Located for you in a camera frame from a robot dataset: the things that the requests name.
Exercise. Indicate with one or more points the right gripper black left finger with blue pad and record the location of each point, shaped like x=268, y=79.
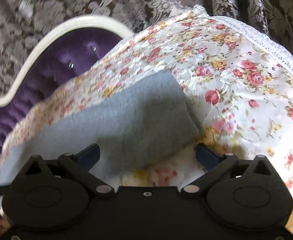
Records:
x=78, y=166

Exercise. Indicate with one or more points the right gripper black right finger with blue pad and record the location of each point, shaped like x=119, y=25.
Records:
x=216, y=166

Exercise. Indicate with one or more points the grey fabric pants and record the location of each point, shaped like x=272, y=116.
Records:
x=139, y=126

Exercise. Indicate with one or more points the floral patterned bedsheet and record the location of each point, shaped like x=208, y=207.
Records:
x=237, y=81

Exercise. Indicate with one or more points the purple tufted white-framed headboard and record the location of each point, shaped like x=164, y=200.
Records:
x=70, y=49

